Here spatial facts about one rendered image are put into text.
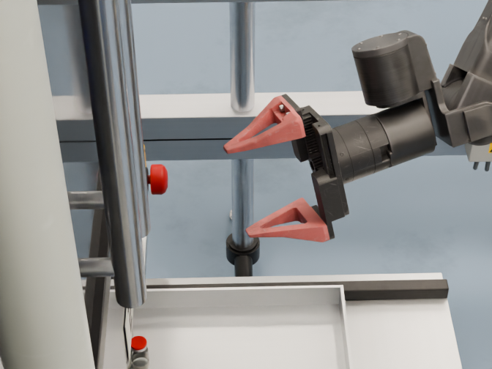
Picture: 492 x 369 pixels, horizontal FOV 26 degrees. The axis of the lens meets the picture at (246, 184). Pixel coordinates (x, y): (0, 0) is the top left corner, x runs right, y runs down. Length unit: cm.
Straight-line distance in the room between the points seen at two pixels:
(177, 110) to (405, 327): 97
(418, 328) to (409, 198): 147
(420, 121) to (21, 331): 82
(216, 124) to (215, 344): 92
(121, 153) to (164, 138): 165
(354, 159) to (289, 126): 8
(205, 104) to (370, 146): 120
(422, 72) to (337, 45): 228
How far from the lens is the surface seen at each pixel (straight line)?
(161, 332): 137
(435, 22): 349
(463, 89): 107
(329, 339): 137
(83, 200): 70
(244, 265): 247
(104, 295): 98
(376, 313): 140
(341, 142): 105
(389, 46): 104
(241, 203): 238
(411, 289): 141
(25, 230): 25
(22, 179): 24
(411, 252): 270
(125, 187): 60
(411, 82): 106
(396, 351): 137
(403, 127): 106
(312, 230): 106
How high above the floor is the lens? 195
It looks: 43 degrees down
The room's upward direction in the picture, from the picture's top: straight up
